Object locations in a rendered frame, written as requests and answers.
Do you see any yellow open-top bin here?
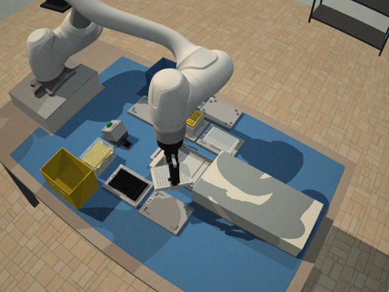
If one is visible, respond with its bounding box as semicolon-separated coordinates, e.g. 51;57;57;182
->
40;147;99;210

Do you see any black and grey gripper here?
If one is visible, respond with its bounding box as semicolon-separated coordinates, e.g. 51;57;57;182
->
157;140;183;191

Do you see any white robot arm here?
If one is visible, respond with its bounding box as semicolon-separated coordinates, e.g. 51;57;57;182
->
26;0;234;145

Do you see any blue open-top bin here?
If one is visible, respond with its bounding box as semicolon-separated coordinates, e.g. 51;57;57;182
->
145;57;176;91

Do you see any blue bench mat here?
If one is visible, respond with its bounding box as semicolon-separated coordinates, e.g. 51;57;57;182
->
10;56;345;292

